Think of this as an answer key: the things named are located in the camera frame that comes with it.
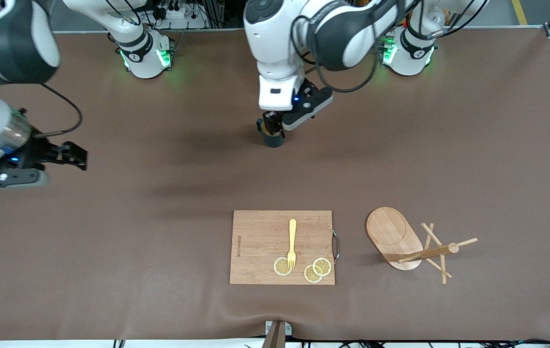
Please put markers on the teal cup with yellow inside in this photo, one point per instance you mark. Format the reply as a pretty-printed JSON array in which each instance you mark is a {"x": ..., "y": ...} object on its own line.
[{"x": 274, "y": 141}]

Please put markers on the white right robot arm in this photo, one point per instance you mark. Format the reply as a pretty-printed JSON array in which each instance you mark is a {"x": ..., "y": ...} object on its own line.
[{"x": 8, "y": 43}]

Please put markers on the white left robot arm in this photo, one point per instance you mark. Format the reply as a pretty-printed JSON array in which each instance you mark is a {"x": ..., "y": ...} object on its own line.
[{"x": 279, "y": 48}]

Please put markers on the wooden cup rack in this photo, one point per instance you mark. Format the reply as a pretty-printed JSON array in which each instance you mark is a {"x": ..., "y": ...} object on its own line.
[{"x": 391, "y": 232}]

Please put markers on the brown table mat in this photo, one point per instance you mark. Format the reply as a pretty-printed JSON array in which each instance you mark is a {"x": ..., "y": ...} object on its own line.
[{"x": 274, "y": 183}]

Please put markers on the yellow fork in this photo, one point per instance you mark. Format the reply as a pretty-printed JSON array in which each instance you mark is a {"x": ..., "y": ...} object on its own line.
[{"x": 292, "y": 237}]

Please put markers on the wooden cutting board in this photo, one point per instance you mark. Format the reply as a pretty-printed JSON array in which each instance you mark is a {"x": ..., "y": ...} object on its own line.
[{"x": 260, "y": 246}]

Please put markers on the white power strip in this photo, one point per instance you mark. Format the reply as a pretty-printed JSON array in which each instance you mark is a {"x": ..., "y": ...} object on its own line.
[{"x": 183, "y": 19}]

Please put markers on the lemon slice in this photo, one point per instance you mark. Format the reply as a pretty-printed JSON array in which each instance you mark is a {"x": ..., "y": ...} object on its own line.
[
  {"x": 280, "y": 268},
  {"x": 323, "y": 266},
  {"x": 311, "y": 276}
]

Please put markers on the metal mount bracket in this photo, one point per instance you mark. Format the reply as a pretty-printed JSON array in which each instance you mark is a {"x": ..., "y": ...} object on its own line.
[{"x": 277, "y": 333}]

